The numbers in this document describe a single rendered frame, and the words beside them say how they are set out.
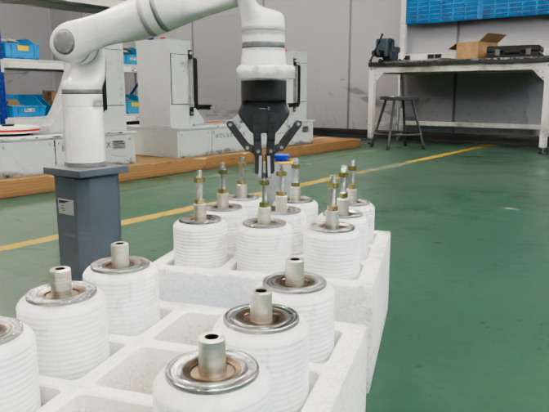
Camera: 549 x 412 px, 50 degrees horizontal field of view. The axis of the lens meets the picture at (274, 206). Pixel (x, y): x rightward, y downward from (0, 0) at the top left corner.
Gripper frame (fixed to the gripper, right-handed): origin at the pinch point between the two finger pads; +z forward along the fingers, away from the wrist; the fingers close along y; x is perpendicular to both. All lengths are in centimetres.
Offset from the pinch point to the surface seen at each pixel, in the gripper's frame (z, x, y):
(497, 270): 35, -50, -67
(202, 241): 12.7, 0.8, 10.7
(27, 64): -40, -486, 191
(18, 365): 12, 48, 25
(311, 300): 10.6, 37.1, -2.8
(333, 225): 9.4, 5.1, -11.1
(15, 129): 5, -202, 109
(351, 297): 19.1, 12.8, -12.7
